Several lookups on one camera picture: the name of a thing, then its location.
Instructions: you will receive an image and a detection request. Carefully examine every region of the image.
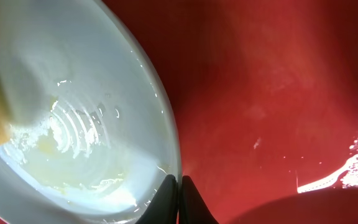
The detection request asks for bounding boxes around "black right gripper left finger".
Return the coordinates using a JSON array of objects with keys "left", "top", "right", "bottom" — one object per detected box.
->
[{"left": 136, "top": 174, "right": 178, "bottom": 224}]

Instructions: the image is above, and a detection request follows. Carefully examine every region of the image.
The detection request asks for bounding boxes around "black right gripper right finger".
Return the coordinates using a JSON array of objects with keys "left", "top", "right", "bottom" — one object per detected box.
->
[{"left": 179, "top": 175, "right": 218, "bottom": 224}]

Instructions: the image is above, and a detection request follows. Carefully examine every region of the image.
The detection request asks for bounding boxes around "light blue plate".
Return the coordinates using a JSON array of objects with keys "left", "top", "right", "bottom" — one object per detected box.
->
[{"left": 0, "top": 0, "right": 181, "bottom": 223}]

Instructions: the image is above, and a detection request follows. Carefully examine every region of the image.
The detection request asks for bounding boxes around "red plastic tray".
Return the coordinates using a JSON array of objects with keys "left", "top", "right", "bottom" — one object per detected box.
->
[{"left": 0, "top": 0, "right": 358, "bottom": 224}]

